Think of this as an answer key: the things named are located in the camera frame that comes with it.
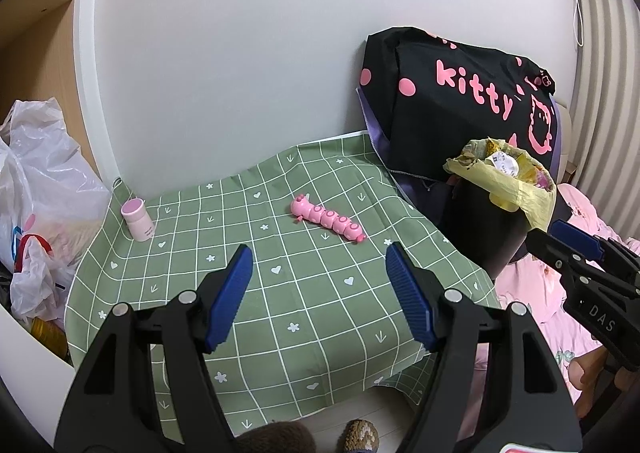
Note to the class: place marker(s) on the pink floral blanket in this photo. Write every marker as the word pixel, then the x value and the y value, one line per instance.
pixel 530 293

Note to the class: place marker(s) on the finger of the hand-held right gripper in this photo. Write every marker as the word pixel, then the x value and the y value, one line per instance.
pixel 550 248
pixel 575 235

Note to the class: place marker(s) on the yellow bin liner bag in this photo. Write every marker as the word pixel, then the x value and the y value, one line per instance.
pixel 535 208

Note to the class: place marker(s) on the black pink-print pillow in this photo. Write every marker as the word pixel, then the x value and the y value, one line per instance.
pixel 450 133

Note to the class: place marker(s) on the white plastic bag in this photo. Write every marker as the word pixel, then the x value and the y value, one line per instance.
pixel 45 158

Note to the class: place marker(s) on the white red printed bag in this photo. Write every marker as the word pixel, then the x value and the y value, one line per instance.
pixel 30 243

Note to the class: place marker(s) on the black trash bin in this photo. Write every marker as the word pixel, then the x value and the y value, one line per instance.
pixel 485 233

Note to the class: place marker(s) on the brown knitted slipper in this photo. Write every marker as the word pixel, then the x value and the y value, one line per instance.
pixel 357 437
pixel 277 439

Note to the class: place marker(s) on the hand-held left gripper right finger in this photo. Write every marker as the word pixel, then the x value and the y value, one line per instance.
pixel 410 293

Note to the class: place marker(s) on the window blind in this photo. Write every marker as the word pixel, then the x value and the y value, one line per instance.
pixel 610 58

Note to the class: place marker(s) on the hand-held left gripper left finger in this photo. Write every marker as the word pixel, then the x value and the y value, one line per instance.
pixel 230 293

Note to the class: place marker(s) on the pink caterpillar toy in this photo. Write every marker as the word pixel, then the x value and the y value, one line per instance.
pixel 325 218

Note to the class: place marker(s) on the green checked tablecloth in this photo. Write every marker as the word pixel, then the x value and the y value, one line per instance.
pixel 300 293

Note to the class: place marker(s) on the wooden shelf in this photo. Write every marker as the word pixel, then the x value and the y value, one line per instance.
pixel 35 33

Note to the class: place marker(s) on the yellow jar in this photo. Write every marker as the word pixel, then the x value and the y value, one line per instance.
pixel 50 335

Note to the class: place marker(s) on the pink capped small bottle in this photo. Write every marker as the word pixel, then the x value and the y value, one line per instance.
pixel 137 223

